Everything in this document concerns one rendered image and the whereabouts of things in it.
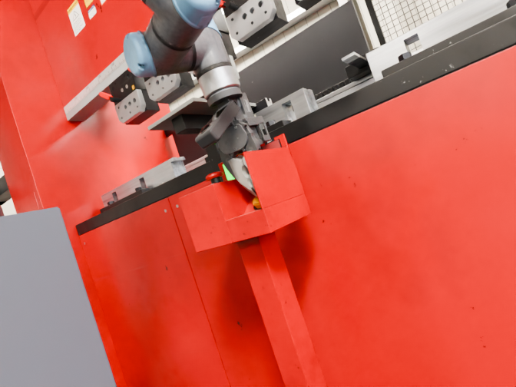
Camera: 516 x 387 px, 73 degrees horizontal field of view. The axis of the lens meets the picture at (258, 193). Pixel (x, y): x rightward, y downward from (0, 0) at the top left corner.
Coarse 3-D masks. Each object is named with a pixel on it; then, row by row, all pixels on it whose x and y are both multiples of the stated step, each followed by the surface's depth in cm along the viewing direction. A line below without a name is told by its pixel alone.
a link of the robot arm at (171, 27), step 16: (144, 0) 50; (160, 0) 49; (176, 0) 48; (192, 0) 47; (208, 0) 48; (160, 16) 51; (176, 16) 50; (192, 16) 49; (208, 16) 50; (160, 32) 54; (176, 32) 52; (192, 32) 53; (176, 48) 56
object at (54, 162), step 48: (0, 0) 147; (0, 48) 142; (0, 96) 142; (48, 96) 152; (0, 144) 149; (48, 144) 146; (96, 144) 163; (144, 144) 186; (48, 192) 141; (96, 192) 157
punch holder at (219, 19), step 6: (216, 12) 107; (222, 12) 110; (216, 18) 106; (222, 18) 109; (216, 24) 105; (222, 24) 108; (222, 30) 107; (228, 30) 110; (222, 36) 107; (228, 36) 110; (228, 42) 109; (228, 48) 108; (228, 54) 107; (234, 54) 109; (192, 72) 110
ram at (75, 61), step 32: (32, 0) 155; (64, 0) 142; (96, 0) 131; (128, 0) 122; (64, 32) 146; (96, 32) 134; (128, 32) 124; (64, 64) 149; (96, 64) 137; (64, 96) 153; (96, 96) 141
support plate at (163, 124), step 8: (184, 104) 83; (192, 104) 83; (200, 104) 85; (176, 112) 85; (184, 112) 87; (192, 112) 88; (200, 112) 91; (208, 112) 93; (160, 120) 88; (168, 120) 88; (152, 128) 91; (160, 128) 93; (168, 128) 95
